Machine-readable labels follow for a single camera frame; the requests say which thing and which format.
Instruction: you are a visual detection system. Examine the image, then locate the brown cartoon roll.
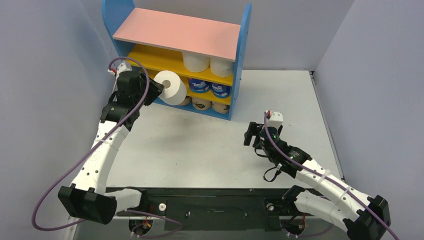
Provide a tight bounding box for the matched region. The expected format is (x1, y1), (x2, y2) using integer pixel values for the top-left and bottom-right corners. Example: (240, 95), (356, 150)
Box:
(179, 95), (192, 106)
(191, 97), (212, 111)

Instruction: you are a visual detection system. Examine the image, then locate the blue roll back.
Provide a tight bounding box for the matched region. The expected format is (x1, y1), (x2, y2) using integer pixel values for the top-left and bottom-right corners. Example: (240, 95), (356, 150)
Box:
(187, 78), (210, 94)

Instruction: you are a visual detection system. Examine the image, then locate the blue roll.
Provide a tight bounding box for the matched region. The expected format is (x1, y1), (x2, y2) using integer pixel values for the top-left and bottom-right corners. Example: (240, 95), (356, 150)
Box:
(187, 78), (210, 94)
(210, 82), (232, 99)

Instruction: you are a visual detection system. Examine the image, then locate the blue roll front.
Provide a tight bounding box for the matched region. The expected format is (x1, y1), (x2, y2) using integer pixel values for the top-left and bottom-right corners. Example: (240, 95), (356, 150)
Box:
(210, 82), (232, 99)

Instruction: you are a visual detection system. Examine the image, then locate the plain white toilet roll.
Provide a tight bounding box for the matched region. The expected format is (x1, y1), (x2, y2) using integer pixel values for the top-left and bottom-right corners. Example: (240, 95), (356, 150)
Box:
(210, 57), (235, 78)

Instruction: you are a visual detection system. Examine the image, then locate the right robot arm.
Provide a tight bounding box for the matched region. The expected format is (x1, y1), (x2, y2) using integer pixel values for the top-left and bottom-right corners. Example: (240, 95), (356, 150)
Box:
(243, 122), (396, 240)

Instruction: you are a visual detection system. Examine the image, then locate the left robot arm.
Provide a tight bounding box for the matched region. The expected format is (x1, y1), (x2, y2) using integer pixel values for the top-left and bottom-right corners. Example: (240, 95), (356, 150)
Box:
(58, 70), (165, 225)

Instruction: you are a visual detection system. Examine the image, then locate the blue pink yellow shelf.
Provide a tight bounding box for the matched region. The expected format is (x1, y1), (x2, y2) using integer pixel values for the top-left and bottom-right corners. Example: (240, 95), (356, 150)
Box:
(101, 0), (252, 120)

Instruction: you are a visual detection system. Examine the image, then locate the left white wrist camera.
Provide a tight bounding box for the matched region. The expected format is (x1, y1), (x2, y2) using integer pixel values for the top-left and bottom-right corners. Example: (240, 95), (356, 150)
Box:
(107, 61), (132, 78)

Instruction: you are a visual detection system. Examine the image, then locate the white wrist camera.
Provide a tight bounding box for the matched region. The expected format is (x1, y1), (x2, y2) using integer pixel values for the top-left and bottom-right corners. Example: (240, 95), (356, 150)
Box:
(265, 110), (284, 130)
(107, 61), (132, 78)

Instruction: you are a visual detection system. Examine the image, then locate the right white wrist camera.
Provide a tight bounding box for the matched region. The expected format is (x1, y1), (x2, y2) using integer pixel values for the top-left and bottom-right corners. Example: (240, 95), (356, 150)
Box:
(265, 110), (284, 130)

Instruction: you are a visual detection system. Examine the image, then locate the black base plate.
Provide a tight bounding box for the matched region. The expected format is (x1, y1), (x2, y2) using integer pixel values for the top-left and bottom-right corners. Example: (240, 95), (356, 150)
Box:
(134, 187), (303, 232)

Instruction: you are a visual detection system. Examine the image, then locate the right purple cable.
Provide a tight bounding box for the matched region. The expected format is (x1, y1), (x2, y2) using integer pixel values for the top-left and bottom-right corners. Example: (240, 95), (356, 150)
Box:
(263, 112), (400, 240)

